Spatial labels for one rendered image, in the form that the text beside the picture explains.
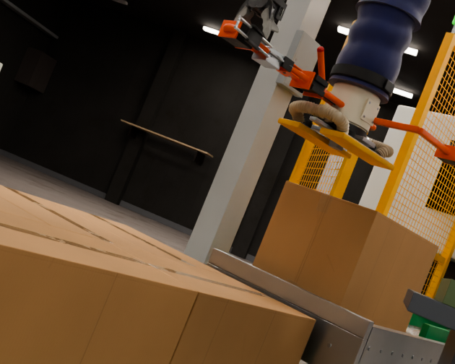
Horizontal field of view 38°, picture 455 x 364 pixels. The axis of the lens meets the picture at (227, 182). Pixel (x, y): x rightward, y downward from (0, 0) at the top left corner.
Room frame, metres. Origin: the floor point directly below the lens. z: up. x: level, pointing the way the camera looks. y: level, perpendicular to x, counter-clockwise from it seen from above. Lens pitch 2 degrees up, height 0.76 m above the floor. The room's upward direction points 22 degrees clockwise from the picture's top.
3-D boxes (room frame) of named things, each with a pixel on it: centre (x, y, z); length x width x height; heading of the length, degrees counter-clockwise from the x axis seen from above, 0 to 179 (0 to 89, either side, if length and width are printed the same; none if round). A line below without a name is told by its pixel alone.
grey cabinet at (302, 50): (3.45, -0.12, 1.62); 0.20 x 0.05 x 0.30; 139
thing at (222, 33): (1.86, 0.13, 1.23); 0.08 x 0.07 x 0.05; 135
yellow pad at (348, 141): (2.21, -0.37, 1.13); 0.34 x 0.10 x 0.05; 135
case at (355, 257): (2.57, -0.55, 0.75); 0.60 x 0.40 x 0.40; 139
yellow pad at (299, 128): (2.35, -0.24, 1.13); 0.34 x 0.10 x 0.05; 135
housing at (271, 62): (1.95, 0.03, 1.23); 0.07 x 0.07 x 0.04; 45
